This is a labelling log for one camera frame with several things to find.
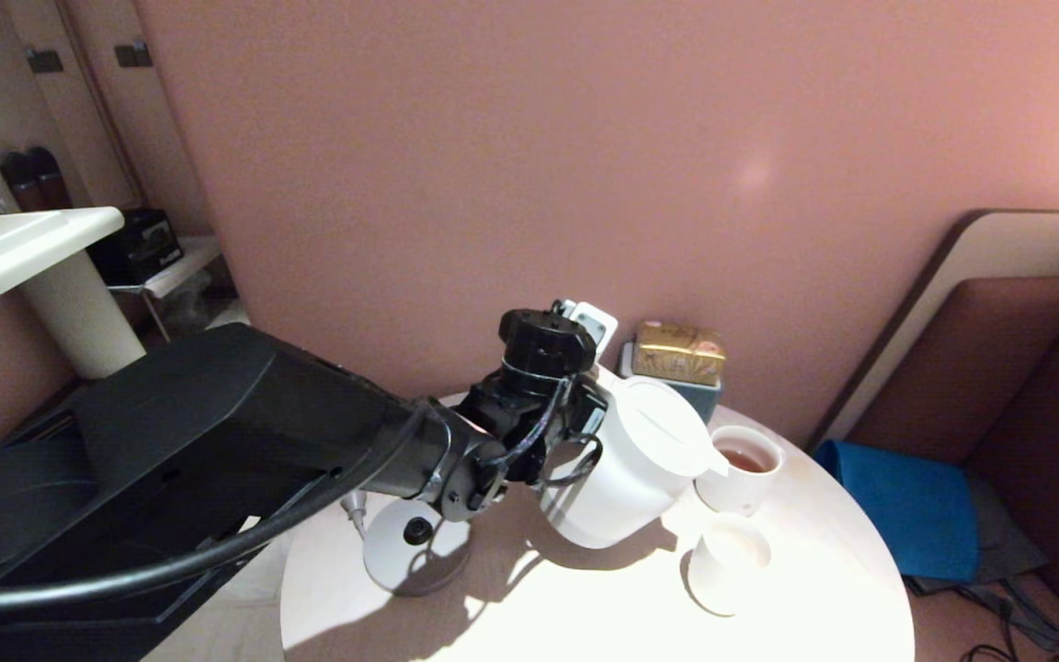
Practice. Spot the large white ribbed cup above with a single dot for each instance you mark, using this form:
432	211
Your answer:
741	492

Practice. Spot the gold foil packet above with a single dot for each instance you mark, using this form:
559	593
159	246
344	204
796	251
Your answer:
678	354

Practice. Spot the white ribbed cylinder bin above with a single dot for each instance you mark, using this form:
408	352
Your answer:
79	308

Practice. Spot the dark brown bottle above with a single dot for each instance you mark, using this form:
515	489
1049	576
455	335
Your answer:
51	181
20	186

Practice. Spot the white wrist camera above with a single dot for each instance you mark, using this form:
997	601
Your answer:
596	326

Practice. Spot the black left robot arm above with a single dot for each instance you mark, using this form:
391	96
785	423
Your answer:
171	432

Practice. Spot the grey floor mat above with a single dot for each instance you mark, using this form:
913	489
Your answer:
1003	544

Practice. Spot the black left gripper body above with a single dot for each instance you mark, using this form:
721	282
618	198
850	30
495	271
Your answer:
543	345

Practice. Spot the black box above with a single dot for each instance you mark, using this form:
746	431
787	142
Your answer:
137	245

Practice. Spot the blue rectangular box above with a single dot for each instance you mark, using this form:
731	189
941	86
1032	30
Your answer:
700	400

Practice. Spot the white metal-legged shelf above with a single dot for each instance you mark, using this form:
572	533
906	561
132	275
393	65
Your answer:
182	263

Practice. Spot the blue cloth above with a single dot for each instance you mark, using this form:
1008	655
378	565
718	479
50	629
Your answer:
906	515

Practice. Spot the brown booth bench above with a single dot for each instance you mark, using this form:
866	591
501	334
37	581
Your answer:
980	359

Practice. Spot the small white ribbed cup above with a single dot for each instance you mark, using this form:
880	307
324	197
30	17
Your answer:
723	579

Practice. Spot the white round kettle base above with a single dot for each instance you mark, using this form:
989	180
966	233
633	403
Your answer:
401	563

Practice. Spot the white electric kettle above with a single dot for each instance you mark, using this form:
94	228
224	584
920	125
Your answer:
621	496

